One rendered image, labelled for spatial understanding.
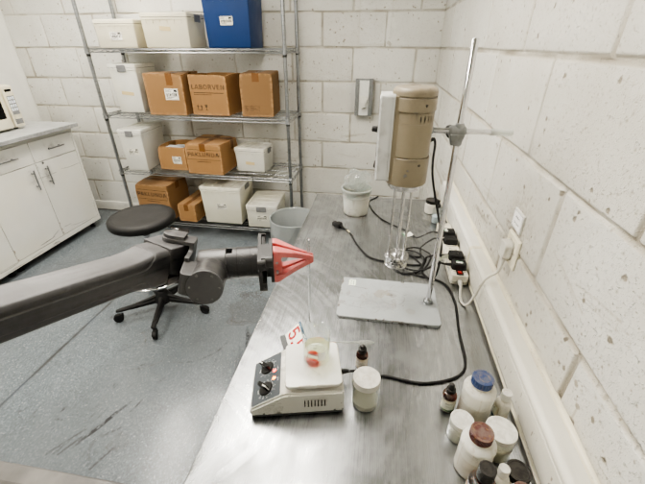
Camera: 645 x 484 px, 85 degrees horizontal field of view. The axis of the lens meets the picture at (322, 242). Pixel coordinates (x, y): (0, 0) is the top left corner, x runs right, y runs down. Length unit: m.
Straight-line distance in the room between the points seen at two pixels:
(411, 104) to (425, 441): 0.71
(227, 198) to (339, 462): 2.44
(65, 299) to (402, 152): 0.70
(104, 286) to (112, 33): 2.70
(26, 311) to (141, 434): 1.42
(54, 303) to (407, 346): 0.78
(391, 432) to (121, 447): 1.29
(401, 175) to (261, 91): 1.93
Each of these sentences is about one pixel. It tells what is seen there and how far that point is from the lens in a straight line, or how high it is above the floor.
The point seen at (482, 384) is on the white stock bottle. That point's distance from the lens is 0.81.
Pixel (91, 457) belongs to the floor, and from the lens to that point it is 1.91.
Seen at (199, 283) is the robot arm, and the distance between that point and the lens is 0.58.
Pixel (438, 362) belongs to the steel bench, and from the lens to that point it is 0.99.
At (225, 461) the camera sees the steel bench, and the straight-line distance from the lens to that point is 0.82.
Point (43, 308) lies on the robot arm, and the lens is 0.52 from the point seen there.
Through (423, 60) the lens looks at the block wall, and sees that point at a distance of 2.93.
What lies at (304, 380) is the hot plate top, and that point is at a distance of 0.79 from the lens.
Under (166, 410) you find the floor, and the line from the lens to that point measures 1.91.
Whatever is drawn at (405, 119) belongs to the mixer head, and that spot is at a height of 1.30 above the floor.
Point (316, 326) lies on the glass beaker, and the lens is 0.80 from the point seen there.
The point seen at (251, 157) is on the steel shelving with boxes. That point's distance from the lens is 2.87.
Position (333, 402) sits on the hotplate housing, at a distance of 0.82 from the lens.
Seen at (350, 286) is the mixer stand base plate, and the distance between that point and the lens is 1.17.
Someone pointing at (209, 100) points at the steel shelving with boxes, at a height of 1.10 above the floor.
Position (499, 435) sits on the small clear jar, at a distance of 0.82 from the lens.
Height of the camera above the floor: 1.45
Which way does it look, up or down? 29 degrees down
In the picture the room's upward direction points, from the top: straight up
